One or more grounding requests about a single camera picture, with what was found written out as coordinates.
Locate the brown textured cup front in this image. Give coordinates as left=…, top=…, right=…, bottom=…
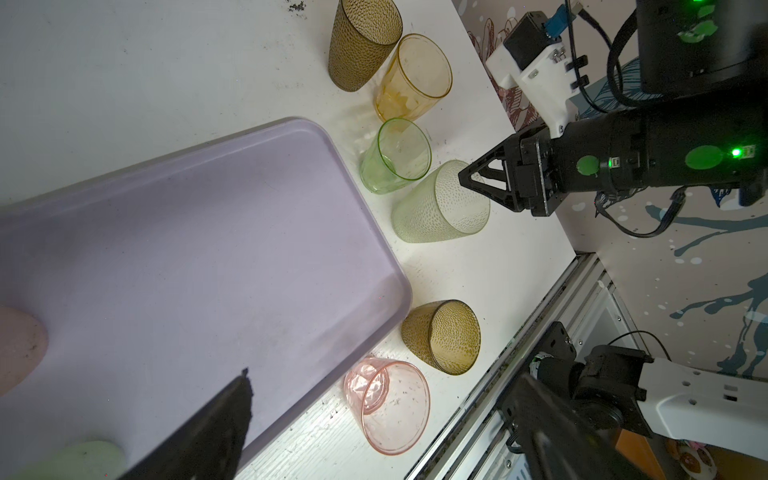
left=400, top=299, right=482, bottom=376

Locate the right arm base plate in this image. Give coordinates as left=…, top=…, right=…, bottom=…
left=508, top=321, right=585, bottom=391

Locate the pink textured cup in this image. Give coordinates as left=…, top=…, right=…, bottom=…
left=0, top=306, right=49, bottom=396

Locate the brown textured cup back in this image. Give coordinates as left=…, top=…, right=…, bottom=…
left=328, top=0, right=403, bottom=92

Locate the yellow smooth cup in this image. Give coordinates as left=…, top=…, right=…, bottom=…
left=374, top=33, right=454, bottom=122

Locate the pink smooth cup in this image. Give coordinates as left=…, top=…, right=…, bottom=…
left=343, top=356, right=431, bottom=456

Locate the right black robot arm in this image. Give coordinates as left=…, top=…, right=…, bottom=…
left=458, top=1, right=767, bottom=218

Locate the green smooth cup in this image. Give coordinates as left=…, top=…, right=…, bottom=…
left=359, top=118, right=432, bottom=195

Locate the brown textured cup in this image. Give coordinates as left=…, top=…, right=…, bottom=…
left=328, top=0, right=403, bottom=92
left=400, top=299, right=482, bottom=376

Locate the lilac plastic tray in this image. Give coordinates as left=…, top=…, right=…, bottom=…
left=1, top=117, right=412, bottom=478

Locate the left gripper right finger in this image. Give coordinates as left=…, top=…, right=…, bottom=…
left=502, top=373, right=647, bottom=479

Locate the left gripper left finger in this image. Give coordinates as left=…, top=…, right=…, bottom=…
left=121, top=370, right=253, bottom=479

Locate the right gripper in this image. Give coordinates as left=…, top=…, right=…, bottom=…
left=458, top=122, right=566, bottom=217

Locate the pale green textured cup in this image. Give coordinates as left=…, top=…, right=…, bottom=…
left=391, top=159, right=491, bottom=243

